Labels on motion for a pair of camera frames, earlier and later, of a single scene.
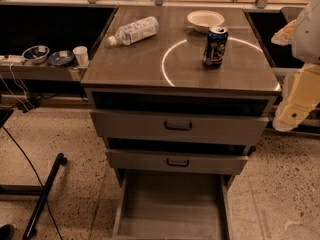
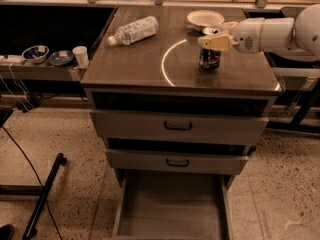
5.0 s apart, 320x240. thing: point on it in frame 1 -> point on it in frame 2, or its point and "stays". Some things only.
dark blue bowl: (61, 57) stays
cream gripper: (307, 37) -> (246, 36)
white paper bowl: (202, 20) stays
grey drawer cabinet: (180, 98) stays
